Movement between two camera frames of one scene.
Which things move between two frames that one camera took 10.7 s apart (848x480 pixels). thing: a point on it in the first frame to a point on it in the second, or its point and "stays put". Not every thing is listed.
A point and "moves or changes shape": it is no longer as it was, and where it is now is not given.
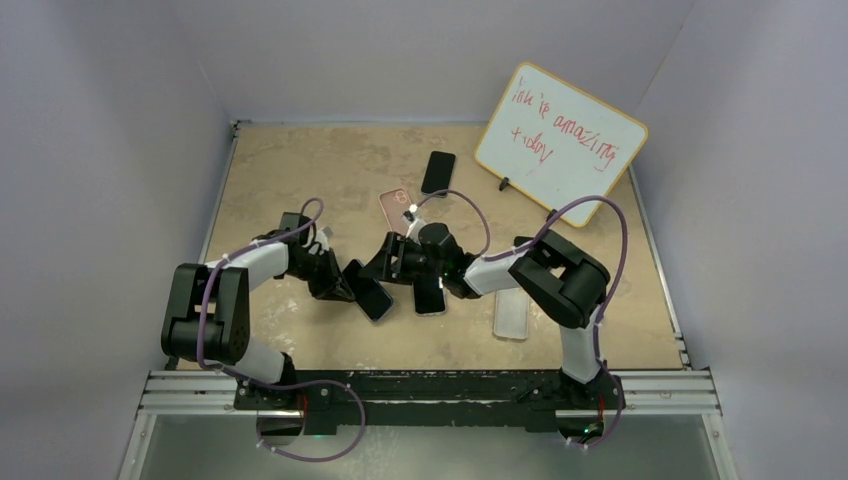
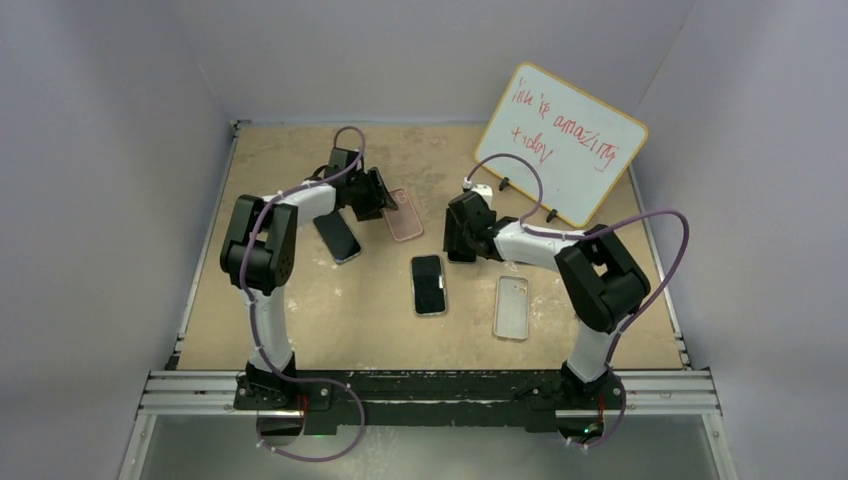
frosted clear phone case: [511, 313] stays put
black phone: [439, 173] moves or changes shape
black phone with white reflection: [429, 295] stays put
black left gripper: [333, 287] to [370, 210]
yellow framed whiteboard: [554, 143] stays put
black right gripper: [381, 268] to [494, 214]
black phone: [368, 293] to [337, 236]
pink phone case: [394, 202] stays put
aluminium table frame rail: [185, 393] stays put
